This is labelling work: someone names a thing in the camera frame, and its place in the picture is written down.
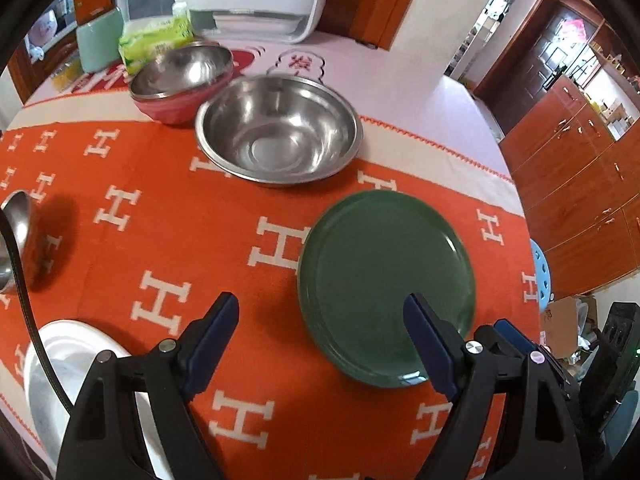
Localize yellow can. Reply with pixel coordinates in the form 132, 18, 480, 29
49, 57, 81, 92

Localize cardboard box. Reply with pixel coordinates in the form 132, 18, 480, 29
539, 294, 599, 357

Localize green tissue pack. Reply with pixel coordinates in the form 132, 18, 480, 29
118, 15, 195, 75

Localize dark brown entrance door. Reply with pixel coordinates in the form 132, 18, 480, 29
474, 0, 603, 107

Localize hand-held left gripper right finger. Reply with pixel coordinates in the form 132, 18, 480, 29
403, 294, 586, 480

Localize wooden shelf cabinet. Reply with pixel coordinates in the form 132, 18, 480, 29
499, 19, 640, 302

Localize white plate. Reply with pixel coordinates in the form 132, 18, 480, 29
23, 320, 151, 480

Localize steel bowl with pink rim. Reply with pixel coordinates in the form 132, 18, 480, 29
129, 43, 235, 100

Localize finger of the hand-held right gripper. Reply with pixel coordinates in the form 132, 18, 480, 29
494, 319, 541, 358
472, 325, 522, 357

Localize mint green canister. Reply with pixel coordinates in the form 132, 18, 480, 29
75, 7, 125, 74

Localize green plate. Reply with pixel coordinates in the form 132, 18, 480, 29
297, 190, 477, 389

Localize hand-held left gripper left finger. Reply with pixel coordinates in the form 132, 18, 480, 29
55, 291, 239, 480

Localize pink white rice cooker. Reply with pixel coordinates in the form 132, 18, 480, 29
27, 7, 59, 51

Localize wide steel bowl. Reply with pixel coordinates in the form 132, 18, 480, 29
194, 74, 364, 189

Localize blue plastic stool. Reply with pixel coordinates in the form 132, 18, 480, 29
529, 239, 551, 312

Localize orange patterned tablecloth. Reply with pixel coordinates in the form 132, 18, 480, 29
0, 35, 544, 480

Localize small steel bowl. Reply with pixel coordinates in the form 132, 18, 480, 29
0, 189, 36, 295

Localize white clear storage box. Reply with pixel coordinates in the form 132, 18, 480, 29
185, 0, 337, 44

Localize black cable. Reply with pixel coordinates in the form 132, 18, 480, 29
0, 204, 77, 415

